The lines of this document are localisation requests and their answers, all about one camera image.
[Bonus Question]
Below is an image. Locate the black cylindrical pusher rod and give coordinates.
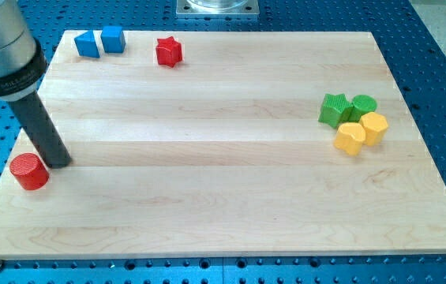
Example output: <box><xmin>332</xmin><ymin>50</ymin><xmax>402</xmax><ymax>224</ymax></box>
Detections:
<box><xmin>8</xmin><ymin>91</ymin><xmax>72</xmax><ymax>169</ymax></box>

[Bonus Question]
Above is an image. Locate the red cylinder block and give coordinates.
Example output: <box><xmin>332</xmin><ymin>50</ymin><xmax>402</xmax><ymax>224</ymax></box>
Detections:
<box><xmin>9</xmin><ymin>153</ymin><xmax>50</xmax><ymax>191</ymax></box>

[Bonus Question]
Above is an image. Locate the blue triangle block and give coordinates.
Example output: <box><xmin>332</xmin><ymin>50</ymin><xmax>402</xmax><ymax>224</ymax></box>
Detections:
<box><xmin>74</xmin><ymin>30</ymin><xmax>99</xmax><ymax>58</ymax></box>

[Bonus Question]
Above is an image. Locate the blue cube block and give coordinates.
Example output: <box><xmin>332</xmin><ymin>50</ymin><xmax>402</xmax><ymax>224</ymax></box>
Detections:
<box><xmin>100</xmin><ymin>26</ymin><xmax>126</xmax><ymax>53</ymax></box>

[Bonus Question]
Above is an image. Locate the red star block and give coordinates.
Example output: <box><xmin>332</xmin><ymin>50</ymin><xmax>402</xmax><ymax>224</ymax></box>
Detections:
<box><xmin>156</xmin><ymin>36</ymin><xmax>183</xmax><ymax>68</ymax></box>

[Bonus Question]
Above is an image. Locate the wooden board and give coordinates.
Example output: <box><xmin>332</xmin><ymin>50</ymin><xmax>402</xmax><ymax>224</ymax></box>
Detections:
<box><xmin>0</xmin><ymin>30</ymin><xmax>446</xmax><ymax>260</ymax></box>

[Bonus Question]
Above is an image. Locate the green star block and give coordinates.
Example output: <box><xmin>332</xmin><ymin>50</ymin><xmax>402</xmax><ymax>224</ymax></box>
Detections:
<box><xmin>318</xmin><ymin>93</ymin><xmax>354</xmax><ymax>129</ymax></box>

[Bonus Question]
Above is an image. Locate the yellow heart block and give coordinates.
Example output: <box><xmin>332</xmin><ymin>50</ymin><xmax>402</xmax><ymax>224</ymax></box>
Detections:
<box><xmin>333</xmin><ymin>122</ymin><xmax>366</xmax><ymax>156</ymax></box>

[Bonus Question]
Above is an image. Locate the green cylinder block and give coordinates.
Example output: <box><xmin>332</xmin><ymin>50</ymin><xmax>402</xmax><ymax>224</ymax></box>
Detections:
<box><xmin>348</xmin><ymin>95</ymin><xmax>377</xmax><ymax>122</ymax></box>

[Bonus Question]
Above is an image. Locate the yellow hexagon block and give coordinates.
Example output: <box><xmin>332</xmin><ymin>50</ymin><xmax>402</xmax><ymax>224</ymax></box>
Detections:
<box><xmin>359</xmin><ymin>112</ymin><xmax>388</xmax><ymax>146</ymax></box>

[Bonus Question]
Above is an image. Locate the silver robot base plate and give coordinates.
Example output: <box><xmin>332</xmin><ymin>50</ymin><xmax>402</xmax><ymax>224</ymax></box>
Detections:
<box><xmin>176</xmin><ymin>0</ymin><xmax>260</xmax><ymax>16</ymax></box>

